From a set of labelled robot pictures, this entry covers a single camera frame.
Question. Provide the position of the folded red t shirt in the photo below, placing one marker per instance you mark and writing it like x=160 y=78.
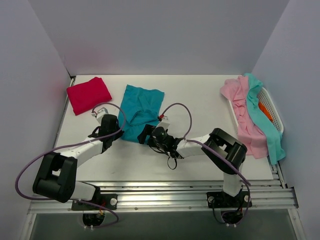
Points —
x=85 y=96

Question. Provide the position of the white plastic laundry basket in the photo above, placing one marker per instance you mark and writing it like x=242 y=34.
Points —
x=264 y=98

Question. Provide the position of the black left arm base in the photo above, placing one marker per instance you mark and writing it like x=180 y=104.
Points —
x=108 y=201

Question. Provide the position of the pink t shirt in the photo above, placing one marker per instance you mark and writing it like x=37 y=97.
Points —
x=236 y=90

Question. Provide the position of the light turquoise t shirt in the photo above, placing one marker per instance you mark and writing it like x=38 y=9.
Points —
x=273 y=136

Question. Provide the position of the orange garment in basket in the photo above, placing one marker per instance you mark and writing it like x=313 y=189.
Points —
x=265 y=111

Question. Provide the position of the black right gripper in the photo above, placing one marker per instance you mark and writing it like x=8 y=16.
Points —
x=147 y=135

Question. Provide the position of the aluminium mounting rail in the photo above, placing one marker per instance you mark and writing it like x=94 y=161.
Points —
x=274 y=205

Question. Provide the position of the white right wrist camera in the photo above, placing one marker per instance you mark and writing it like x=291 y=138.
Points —
x=163 y=122

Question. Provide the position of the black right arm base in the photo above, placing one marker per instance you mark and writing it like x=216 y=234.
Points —
x=221 y=200

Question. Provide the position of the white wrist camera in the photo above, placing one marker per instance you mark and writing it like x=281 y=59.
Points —
x=99 y=113
x=163 y=122

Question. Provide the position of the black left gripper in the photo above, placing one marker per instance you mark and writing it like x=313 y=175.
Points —
x=113 y=132

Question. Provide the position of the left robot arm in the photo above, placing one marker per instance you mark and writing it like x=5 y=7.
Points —
x=56 y=177

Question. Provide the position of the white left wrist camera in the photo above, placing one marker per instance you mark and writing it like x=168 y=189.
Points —
x=99 y=113

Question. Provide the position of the teal t shirt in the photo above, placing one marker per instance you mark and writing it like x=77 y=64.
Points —
x=139 y=107

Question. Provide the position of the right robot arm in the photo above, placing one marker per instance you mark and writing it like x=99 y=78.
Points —
x=226 y=152

